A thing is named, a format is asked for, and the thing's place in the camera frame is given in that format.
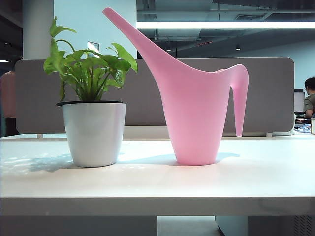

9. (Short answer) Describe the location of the computer monitor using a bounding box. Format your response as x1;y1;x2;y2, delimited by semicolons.
294;88;306;114

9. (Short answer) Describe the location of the white plant pot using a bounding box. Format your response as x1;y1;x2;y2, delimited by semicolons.
56;100;127;168

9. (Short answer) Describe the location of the small wall sign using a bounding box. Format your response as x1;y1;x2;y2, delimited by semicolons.
87;41;100;53

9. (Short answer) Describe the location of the person in pink shirt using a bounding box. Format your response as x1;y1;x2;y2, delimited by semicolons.
0;71;17;118

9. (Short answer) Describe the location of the grey desk partition panel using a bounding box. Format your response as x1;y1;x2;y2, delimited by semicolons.
14;57;295;135

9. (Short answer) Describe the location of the green leafy plant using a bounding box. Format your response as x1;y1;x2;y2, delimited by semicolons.
43;16;138;102

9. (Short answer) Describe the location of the white round column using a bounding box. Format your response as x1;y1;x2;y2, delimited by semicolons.
22;0;54;60

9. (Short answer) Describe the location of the seated person in olive shirt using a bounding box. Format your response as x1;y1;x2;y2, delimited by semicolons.
303;77;315;118

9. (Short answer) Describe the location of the pink plastic watering can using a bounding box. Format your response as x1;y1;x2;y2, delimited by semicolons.
102;7;249;166

